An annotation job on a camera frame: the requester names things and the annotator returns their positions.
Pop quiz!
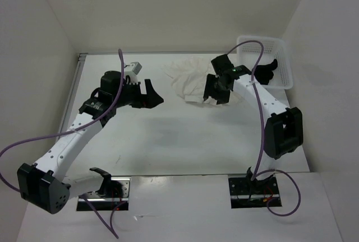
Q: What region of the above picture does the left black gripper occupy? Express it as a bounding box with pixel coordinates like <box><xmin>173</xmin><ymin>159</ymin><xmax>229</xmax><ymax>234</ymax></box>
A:
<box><xmin>113</xmin><ymin>79</ymin><xmax>163</xmax><ymax>109</ymax></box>

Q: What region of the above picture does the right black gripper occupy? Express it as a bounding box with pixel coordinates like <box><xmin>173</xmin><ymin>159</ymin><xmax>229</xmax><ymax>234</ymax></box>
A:
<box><xmin>202</xmin><ymin>73</ymin><xmax>231</xmax><ymax>104</ymax></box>

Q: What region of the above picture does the white skirt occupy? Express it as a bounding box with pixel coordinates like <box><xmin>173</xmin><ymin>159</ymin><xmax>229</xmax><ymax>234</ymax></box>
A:
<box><xmin>162</xmin><ymin>57</ymin><xmax>217</xmax><ymax>106</ymax></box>

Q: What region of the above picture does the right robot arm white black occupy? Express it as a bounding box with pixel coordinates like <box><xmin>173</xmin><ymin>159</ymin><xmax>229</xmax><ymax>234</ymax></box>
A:
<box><xmin>203</xmin><ymin>66</ymin><xmax>303</xmax><ymax>193</ymax></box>

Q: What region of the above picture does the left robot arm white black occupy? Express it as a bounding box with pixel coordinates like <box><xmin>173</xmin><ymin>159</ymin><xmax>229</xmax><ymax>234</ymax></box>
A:
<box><xmin>17</xmin><ymin>71</ymin><xmax>164</xmax><ymax>214</ymax></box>

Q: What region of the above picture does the white plastic basket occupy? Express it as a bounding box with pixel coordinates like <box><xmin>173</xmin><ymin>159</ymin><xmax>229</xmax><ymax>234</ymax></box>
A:
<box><xmin>236</xmin><ymin>35</ymin><xmax>293</xmax><ymax>90</ymax></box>

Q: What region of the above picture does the black skirt in basket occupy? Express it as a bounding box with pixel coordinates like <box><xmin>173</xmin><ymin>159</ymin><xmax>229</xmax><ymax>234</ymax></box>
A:
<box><xmin>254</xmin><ymin>59</ymin><xmax>278</xmax><ymax>85</ymax></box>

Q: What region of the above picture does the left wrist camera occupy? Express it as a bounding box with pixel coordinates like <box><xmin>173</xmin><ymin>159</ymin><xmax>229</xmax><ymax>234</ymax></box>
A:
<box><xmin>124</xmin><ymin>62</ymin><xmax>142</xmax><ymax>84</ymax></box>

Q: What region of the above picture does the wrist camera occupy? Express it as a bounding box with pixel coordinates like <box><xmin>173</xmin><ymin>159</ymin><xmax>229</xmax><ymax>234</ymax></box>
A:
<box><xmin>124</xmin><ymin>62</ymin><xmax>142</xmax><ymax>84</ymax></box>
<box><xmin>211</xmin><ymin>54</ymin><xmax>234</xmax><ymax>76</ymax></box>

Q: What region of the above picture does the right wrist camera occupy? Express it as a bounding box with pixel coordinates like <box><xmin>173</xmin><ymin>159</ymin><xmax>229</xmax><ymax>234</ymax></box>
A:
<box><xmin>211</xmin><ymin>54</ymin><xmax>234</xmax><ymax>76</ymax></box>

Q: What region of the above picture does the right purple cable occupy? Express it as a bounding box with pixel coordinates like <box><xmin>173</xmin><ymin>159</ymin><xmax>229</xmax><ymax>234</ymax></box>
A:
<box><xmin>224</xmin><ymin>41</ymin><xmax>302</xmax><ymax>217</ymax></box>

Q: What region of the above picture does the purple cable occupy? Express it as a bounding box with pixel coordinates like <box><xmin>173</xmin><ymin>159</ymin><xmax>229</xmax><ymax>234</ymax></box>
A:
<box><xmin>224</xmin><ymin>41</ymin><xmax>302</xmax><ymax>217</ymax></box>
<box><xmin>0</xmin><ymin>48</ymin><xmax>126</xmax><ymax>239</ymax></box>

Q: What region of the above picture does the aluminium table edge rail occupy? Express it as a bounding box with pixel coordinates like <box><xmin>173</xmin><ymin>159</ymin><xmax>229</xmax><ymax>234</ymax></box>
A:
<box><xmin>58</xmin><ymin>53</ymin><xmax>88</xmax><ymax>133</ymax></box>

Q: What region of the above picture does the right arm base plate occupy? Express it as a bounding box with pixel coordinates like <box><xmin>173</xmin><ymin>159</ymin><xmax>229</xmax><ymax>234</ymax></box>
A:
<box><xmin>228</xmin><ymin>175</ymin><xmax>282</xmax><ymax>209</ymax></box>

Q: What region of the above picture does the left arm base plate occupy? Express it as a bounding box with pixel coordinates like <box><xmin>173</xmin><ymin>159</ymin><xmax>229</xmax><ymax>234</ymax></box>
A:
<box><xmin>73</xmin><ymin>176</ymin><xmax>131</xmax><ymax>211</ymax></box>

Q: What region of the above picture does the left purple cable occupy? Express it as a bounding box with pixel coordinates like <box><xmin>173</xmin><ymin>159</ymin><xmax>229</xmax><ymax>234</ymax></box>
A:
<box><xmin>0</xmin><ymin>48</ymin><xmax>126</xmax><ymax>239</ymax></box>

